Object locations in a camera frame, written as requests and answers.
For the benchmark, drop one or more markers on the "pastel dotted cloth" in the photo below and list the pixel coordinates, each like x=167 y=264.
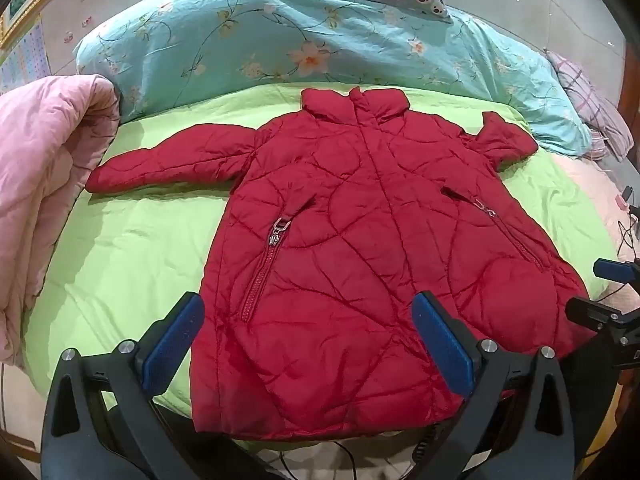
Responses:
x=22 y=60

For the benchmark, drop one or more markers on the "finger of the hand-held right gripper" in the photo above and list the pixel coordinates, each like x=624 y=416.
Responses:
x=595 y=312
x=617 y=270

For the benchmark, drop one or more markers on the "gold picture frame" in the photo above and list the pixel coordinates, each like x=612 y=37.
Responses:
x=22 y=12

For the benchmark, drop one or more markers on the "pink plaid cloth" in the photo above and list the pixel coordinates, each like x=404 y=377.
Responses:
x=585 y=90

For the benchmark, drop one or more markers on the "wooden furniture frame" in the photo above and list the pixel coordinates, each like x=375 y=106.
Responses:
x=631 y=70

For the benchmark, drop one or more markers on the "pink quilt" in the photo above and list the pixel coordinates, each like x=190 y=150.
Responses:
x=40 y=160

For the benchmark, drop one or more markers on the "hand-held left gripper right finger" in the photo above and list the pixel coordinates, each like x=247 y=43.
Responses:
x=442 y=345

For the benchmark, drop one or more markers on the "teal floral quilt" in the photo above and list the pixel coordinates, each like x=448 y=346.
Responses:
x=300 y=25

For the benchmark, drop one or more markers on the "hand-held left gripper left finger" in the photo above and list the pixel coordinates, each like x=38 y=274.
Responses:
x=172 y=340

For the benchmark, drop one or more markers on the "pale pink bedsheet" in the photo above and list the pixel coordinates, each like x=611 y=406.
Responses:
x=595 y=195

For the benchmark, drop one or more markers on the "green bedsheet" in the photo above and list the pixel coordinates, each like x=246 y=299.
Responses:
x=125 y=240

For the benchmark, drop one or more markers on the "red quilted jacket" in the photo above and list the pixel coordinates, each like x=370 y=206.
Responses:
x=350 y=235

